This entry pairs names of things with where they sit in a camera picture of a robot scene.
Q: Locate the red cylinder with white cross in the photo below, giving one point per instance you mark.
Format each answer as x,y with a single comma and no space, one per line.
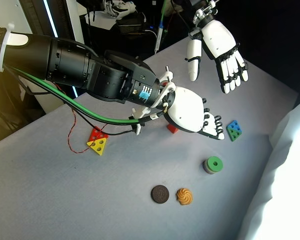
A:
166,84

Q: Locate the red rectangular block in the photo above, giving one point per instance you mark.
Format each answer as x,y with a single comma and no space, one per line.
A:
172,129

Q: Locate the white post with blue light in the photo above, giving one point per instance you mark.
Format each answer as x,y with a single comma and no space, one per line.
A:
73,15

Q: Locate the white backdrop cloth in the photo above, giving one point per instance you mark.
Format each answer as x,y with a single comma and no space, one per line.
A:
285,175

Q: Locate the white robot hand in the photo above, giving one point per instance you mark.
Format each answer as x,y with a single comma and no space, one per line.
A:
187,110
217,40

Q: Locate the yellow triangle with holes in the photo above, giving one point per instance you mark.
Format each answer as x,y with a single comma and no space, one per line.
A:
98,146

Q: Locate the dark chocolate sandwich cookie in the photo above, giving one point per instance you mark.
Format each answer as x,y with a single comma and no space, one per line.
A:
160,194

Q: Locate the white panel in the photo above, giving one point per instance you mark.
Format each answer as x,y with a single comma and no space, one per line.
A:
7,12

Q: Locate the spare white robot hand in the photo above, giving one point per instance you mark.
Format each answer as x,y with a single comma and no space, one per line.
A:
120,7

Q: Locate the orange swirl cookie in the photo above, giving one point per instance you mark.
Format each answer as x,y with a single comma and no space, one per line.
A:
184,196

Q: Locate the grey table cloth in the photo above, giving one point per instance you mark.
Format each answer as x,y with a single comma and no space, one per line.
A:
90,200

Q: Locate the blue triangle with holes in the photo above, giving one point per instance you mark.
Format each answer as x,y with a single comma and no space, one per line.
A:
234,125

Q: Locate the red triangle with holes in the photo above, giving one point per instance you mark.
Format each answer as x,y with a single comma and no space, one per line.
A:
95,133

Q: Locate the stack of coloured rings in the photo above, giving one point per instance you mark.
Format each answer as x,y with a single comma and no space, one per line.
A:
213,165

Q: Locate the green triangle with holes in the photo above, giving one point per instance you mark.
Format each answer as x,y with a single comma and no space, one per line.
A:
233,135

